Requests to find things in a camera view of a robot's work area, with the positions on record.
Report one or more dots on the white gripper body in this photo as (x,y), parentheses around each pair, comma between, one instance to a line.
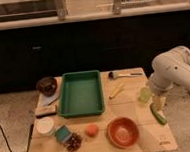
(156,90)

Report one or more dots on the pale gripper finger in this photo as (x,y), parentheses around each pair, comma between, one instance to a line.
(162,102)
(156,102)

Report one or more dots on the yellow banana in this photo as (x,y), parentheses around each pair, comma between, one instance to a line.
(116,91)

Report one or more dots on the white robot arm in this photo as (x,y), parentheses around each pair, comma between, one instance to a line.
(170,67)

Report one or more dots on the red bowl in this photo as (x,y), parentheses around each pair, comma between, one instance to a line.
(122,132)

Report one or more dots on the dark brown bowl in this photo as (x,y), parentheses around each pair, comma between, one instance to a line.
(47,86)

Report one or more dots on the light green cup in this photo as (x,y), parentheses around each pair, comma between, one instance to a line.
(145,95)

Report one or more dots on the green cucumber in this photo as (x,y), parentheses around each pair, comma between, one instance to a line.
(157,116)

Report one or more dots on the black-headed brush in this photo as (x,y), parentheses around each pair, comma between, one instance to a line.
(115,75)

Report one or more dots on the orange fruit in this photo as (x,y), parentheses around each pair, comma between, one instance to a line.
(92,130)

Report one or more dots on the green plastic tray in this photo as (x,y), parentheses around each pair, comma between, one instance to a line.
(81,94)

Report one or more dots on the dark grape bunch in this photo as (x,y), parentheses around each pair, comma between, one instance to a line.
(74,142)

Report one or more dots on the teal sponge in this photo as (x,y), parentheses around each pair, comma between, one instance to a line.
(63,134)

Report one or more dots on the knife on board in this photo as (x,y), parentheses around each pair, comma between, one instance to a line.
(51,101)

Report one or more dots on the wooden block brush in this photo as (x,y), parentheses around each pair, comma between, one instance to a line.
(45,111)

